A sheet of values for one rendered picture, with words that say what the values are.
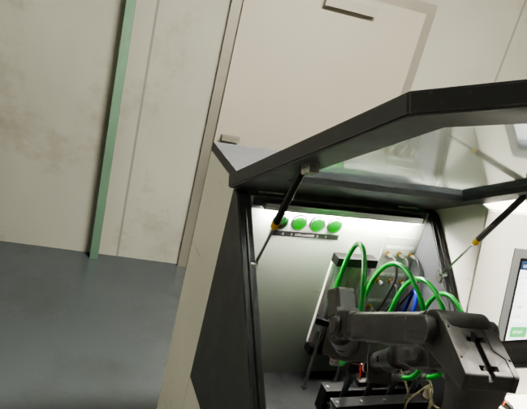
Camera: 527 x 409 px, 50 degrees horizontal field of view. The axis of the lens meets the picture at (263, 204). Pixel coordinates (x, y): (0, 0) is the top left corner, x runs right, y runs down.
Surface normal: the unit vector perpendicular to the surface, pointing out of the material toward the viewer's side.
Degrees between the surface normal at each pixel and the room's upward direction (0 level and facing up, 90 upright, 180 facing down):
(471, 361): 16
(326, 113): 90
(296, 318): 90
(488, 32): 90
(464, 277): 90
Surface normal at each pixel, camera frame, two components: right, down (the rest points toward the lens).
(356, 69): 0.16, 0.38
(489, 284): 0.36, 0.18
